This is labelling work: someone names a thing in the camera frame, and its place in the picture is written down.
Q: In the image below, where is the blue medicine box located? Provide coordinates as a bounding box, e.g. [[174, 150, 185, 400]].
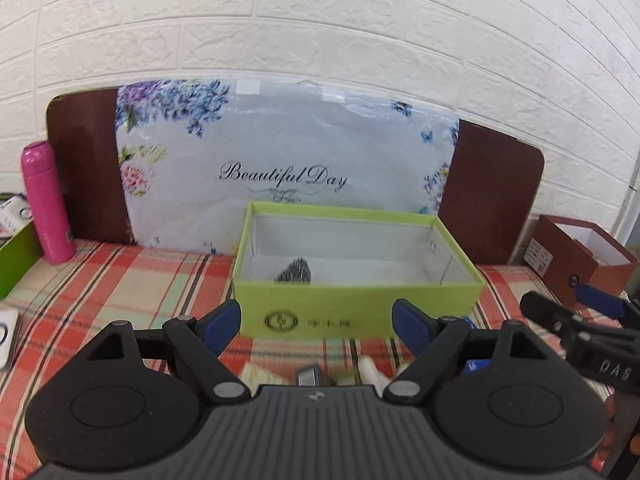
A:
[[462, 316, 490, 374]]

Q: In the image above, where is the white glove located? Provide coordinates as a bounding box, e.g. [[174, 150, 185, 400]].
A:
[[358, 356, 393, 396]]

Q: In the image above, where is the olive green small box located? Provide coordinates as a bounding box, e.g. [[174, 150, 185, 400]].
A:
[[295, 364, 335, 387]]

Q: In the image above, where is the brown cardboard box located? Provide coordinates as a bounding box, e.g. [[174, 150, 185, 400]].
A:
[[524, 214, 639, 308]]

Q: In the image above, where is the plaid bed sheet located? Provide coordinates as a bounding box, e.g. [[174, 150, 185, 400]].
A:
[[0, 238, 622, 480]]

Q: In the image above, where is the green cardboard storage box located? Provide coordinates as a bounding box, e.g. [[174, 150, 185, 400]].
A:
[[232, 202, 485, 339]]

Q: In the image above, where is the dark brown headboard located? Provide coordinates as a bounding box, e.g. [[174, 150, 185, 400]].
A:
[[46, 88, 544, 264]]

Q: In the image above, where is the pink thermos bottle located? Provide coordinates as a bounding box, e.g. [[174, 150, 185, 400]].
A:
[[21, 141, 76, 264]]

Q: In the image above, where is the floral packaged pillow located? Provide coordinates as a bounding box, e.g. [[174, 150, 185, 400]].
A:
[[115, 79, 460, 255]]

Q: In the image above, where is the white device at left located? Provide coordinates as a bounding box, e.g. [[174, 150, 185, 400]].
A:
[[0, 308, 20, 372]]

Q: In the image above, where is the green box at left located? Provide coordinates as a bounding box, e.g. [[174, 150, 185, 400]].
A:
[[0, 223, 43, 299]]

